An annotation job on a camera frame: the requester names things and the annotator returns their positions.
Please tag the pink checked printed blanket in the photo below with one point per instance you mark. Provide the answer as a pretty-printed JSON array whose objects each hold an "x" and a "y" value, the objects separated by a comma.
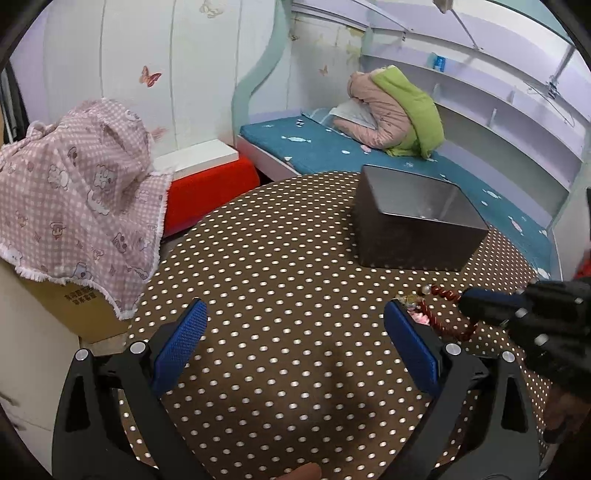
[{"x": 78, "y": 194}]

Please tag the red stool with white top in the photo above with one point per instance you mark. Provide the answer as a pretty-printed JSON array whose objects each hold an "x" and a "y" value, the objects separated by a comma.
[{"x": 207, "y": 189}]

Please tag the white pillow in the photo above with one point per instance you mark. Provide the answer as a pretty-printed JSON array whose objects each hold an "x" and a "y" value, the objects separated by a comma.
[{"x": 353, "y": 115}]

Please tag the red butterfly wall sticker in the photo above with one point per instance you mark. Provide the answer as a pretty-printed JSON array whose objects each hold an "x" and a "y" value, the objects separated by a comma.
[{"x": 150, "y": 76}]

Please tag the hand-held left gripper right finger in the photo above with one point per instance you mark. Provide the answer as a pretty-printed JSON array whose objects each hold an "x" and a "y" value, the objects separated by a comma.
[{"x": 411, "y": 344}]

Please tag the red object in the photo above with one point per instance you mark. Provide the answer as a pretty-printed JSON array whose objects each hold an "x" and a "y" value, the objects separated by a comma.
[{"x": 585, "y": 270}]

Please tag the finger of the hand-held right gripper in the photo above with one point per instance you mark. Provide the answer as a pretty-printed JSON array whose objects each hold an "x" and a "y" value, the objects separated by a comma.
[
  {"x": 480, "y": 307},
  {"x": 510, "y": 300}
]

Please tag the dark hanging garments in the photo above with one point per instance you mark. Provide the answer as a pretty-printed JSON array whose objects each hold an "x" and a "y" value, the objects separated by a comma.
[{"x": 11, "y": 106}]

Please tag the white wardrobe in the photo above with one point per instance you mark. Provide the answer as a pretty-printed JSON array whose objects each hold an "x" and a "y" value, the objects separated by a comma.
[{"x": 115, "y": 46}]

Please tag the person's left hand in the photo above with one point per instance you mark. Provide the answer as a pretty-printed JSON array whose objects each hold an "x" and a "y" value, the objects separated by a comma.
[{"x": 300, "y": 473}]

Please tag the teal bunk bed frame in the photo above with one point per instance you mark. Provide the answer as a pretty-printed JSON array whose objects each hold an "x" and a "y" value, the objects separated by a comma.
[{"x": 258, "y": 78}]

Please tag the pink padded jacket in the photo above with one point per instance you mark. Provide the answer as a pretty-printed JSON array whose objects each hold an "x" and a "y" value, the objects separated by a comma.
[{"x": 383, "y": 115}]

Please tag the teal printed mattress sheet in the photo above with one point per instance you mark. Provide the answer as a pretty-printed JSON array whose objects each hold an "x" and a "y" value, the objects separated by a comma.
[{"x": 314, "y": 147}]

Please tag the dark metal box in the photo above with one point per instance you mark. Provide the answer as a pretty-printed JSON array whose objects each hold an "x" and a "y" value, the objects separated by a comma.
[{"x": 415, "y": 230}]

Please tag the brown polka dot round table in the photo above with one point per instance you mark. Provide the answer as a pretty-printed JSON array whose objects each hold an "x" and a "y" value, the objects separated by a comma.
[{"x": 286, "y": 286}]

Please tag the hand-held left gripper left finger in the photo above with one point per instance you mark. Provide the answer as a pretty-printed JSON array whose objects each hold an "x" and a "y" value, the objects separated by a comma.
[{"x": 178, "y": 346}]

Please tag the white drawer cabinet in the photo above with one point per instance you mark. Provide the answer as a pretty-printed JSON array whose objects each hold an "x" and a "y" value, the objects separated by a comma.
[{"x": 32, "y": 369}]

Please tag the green blanket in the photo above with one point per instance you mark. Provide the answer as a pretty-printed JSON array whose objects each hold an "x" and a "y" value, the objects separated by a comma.
[{"x": 420, "y": 115}]

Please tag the yellow butterfly wall sticker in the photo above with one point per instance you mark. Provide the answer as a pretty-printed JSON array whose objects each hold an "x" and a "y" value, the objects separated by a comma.
[{"x": 210, "y": 8}]

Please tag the cardboard box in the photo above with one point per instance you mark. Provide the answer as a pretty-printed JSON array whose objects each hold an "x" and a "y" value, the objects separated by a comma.
[{"x": 78, "y": 304}]

